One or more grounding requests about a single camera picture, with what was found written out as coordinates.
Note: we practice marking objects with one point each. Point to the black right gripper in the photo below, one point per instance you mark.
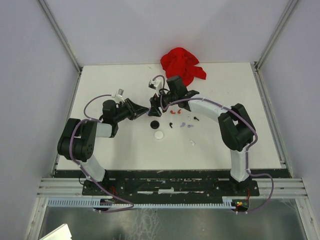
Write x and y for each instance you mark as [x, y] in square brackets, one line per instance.
[155, 103]

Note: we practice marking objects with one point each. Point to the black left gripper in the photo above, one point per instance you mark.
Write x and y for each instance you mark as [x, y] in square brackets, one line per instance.
[135, 110]

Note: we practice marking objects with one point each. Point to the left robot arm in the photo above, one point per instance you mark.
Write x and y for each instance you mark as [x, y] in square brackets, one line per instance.
[77, 141]

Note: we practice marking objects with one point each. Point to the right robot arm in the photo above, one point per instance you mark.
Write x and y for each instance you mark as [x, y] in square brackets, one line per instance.
[236, 127]

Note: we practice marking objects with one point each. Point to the black earbud charging case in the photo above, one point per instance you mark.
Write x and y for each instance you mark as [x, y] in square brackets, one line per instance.
[154, 124]

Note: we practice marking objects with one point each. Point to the white earbud charging case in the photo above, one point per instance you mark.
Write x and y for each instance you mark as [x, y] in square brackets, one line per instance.
[159, 135]

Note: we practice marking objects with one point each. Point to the red crumpled cloth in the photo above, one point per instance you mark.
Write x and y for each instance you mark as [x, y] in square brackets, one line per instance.
[180, 62]

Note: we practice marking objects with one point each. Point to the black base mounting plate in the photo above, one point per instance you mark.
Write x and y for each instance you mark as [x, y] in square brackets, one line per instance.
[175, 186]

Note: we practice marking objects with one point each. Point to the grey metal plate corner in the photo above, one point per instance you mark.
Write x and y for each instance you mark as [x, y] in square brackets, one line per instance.
[60, 233]

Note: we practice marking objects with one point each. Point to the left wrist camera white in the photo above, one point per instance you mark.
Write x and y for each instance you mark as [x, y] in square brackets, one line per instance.
[118, 96]

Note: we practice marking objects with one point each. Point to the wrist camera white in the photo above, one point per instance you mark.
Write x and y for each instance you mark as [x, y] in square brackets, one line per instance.
[118, 96]
[156, 85]

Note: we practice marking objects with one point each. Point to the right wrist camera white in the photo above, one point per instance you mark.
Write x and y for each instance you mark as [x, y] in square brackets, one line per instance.
[156, 85]

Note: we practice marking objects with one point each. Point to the aluminium front rail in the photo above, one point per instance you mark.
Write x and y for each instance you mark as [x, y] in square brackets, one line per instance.
[284, 188]

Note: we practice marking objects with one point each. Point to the white slotted cable duct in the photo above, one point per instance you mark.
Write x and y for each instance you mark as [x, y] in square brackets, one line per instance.
[87, 202]

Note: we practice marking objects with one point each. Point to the left aluminium frame post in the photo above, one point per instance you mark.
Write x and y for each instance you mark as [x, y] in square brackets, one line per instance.
[43, 4]

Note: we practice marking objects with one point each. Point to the aluminium frame post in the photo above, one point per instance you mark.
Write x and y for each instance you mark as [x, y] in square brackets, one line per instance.
[43, 4]
[284, 19]

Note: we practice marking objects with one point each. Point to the right aluminium frame post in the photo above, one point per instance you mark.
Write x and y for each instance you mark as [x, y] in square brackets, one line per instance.
[284, 19]

